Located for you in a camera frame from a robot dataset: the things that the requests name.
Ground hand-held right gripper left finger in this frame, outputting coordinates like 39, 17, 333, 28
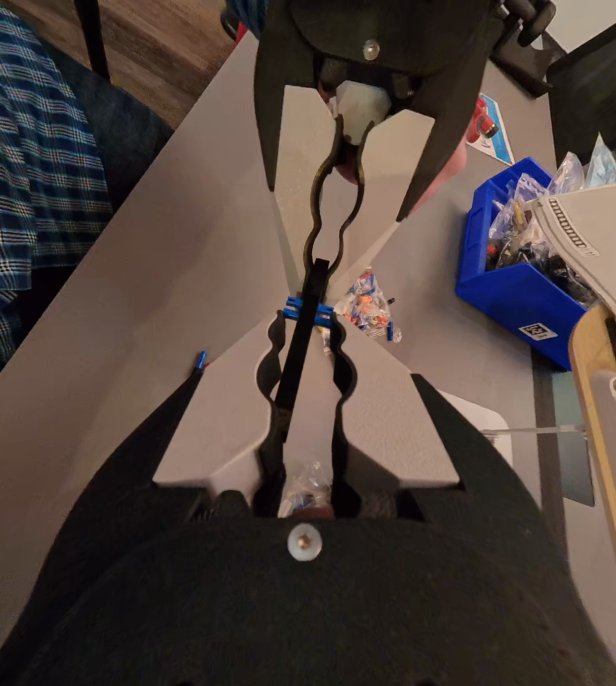
153, 310, 290, 518

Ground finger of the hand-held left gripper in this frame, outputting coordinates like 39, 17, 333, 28
329, 110, 437, 293
272, 85, 345, 285

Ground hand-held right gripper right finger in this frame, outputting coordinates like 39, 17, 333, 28
321, 315, 467, 518

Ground thin black lego beam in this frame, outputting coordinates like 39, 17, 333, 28
272, 258, 332, 446

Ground lego instruction booklet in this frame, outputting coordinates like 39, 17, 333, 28
466, 94, 516, 166

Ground small clear bag lego pieces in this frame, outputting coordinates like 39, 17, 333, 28
335, 268, 402, 343

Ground pile of bagged lego parts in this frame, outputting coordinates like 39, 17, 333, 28
487, 136, 616, 309

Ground person's left hand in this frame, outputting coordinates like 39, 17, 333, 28
412, 134, 470, 215

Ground white base board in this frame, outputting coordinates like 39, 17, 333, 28
437, 390, 513, 467

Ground black panel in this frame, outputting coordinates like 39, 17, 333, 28
546, 10, 616, 167

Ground blue storage bin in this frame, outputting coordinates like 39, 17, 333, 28
455, 156, 590, 372

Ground tan wooden board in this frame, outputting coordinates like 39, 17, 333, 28
570, 303, 616, 686

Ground black furniture leg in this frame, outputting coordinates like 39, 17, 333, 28
74, 0, 111, 81

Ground blue plaid shirt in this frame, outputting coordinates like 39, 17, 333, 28
0, 0, 113, 413

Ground black bracket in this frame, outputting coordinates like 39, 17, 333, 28
493, 0, 566, 98

